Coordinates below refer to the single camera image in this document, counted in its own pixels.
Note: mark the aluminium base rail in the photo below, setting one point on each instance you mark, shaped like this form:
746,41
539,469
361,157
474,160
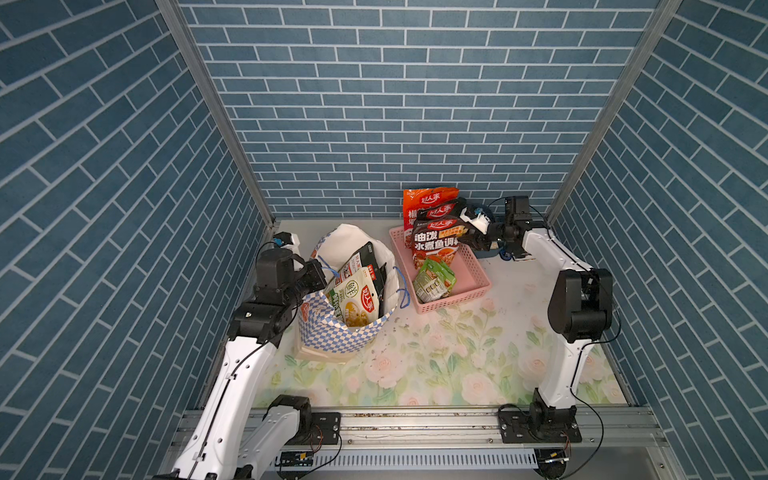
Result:
294,439

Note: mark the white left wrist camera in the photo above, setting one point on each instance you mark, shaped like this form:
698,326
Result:
288,241

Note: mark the dark green fish condiment packet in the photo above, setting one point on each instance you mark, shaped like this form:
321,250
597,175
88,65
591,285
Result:
365,257

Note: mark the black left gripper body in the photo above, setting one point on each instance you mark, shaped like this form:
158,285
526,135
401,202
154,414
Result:
308,279

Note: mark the pink perforated plastic basket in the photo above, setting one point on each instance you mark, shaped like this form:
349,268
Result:
472,281

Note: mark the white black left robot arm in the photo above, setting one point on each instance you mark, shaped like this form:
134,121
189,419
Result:
240,390

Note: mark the aluminium corner post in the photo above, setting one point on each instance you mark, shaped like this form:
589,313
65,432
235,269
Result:
657,25
182,35

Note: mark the orange condiment packet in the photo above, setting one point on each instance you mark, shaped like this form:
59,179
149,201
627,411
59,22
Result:
415,200

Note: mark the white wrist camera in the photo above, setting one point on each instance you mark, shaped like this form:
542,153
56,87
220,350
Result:
288,241
477,220

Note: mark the aluminium corner post left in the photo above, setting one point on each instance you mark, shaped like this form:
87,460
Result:
182,35

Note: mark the blue checkered paper bag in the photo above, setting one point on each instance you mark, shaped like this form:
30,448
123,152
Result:
321,336

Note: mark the white green condiment packet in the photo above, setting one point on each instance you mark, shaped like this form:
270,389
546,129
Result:
355,300

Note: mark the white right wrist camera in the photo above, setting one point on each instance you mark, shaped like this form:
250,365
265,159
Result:
477,220

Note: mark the dark teal storage bin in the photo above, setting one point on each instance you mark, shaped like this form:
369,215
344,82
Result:
486,246

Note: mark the aluminium corner post right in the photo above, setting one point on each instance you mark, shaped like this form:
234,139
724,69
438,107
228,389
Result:
657,25

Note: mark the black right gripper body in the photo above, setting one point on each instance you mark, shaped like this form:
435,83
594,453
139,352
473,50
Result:
495,233

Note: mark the floral table mat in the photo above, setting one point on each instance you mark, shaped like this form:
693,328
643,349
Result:
489,351

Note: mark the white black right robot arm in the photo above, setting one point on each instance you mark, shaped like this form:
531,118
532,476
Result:
579,311

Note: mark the small green condiment packet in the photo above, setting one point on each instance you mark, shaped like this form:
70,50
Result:
435,280

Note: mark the black red condiment packet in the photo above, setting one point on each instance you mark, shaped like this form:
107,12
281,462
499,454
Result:
436,232

